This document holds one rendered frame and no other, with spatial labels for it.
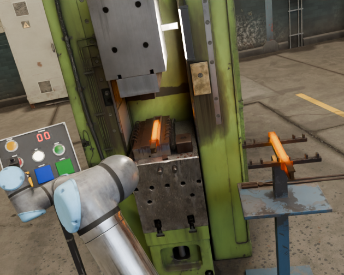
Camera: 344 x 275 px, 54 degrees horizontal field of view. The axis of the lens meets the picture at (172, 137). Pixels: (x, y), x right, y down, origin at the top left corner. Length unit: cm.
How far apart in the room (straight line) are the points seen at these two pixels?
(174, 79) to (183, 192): 73
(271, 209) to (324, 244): 96
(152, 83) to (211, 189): 79
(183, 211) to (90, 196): 117
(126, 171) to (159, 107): 138
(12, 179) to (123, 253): 67
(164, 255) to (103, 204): 142
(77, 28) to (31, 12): 522
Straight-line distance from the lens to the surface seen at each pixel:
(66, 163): 176
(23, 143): 180
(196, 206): 193
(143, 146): 181
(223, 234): 232
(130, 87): 171
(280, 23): 864
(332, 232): 271
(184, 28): 175
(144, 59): 167
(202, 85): 182
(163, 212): 195
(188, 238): 207
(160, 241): 208
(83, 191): 83
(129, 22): 165
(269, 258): 248
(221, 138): 196
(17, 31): 713
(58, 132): 180
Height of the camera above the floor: 172
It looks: 23 degrees down
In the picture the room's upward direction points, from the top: 10 degrees counter-clockwise
